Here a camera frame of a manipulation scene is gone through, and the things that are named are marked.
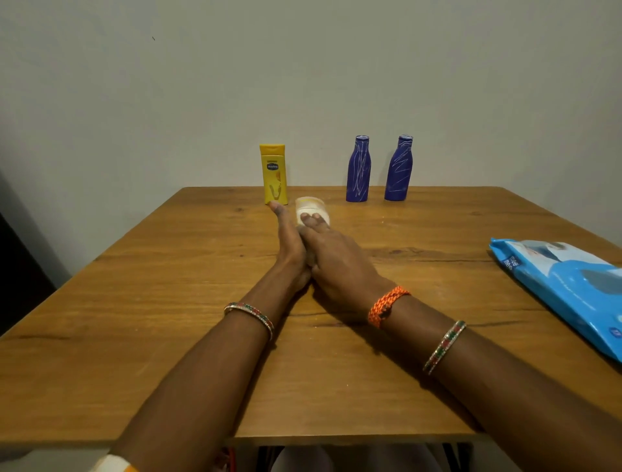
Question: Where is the person's left hand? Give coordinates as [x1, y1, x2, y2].
[268, 200, 313, 294]

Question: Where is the person's right hand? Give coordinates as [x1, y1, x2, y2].
[297, 212, 397, 323]

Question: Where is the white bottle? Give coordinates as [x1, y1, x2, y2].
[295, 196, 331, 228]

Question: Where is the yellow bottle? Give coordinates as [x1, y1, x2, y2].
[259, 143, 288, 206]

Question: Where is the blue scribbled bottle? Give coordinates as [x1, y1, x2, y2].
[384, 134, 414, 202]
[345, 135, 372, 203]

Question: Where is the blue wet wipes pack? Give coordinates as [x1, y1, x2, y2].
[489, 237, 622, 364]

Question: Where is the person's left forearm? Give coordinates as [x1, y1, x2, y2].
[109, 274, 305, 472]

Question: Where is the person's right forearm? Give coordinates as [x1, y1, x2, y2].
[381, 294, 622, 472]

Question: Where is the orange thread wristband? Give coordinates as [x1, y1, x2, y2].
[367, 285, 411, 329]

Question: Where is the thin beaded bangle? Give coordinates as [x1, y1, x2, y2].
[223, 301, 275, 341]
[422, 320, 467, 376]

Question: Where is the wooden table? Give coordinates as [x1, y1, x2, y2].
[0, 186, 622, 448]

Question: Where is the black metal table leg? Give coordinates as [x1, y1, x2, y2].
[255, 446, 285, 472]
[441, 442, 473, 472]

